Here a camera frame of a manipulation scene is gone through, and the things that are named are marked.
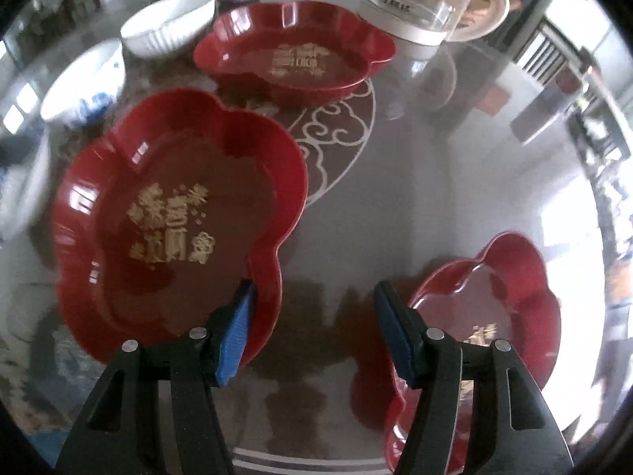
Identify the dark slatted chair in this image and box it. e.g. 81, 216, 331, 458
519, 15, 569, 85

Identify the red flower-shaped plate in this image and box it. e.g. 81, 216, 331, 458
383, 232, 562, 473
52, 88, 310, 367
193, 0, 397, 106

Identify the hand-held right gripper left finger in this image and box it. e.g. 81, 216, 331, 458
54, 279, 258, 475

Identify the white bowl with blue pattern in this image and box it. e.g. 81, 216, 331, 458
40, 40, 127, 127

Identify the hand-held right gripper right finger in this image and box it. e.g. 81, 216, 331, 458
373, 281, 577, 475

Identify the stack of plates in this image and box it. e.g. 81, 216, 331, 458
357, 0, 510, 46

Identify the white ribbed bowl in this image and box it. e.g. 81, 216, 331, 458
120, 0, 217, 57

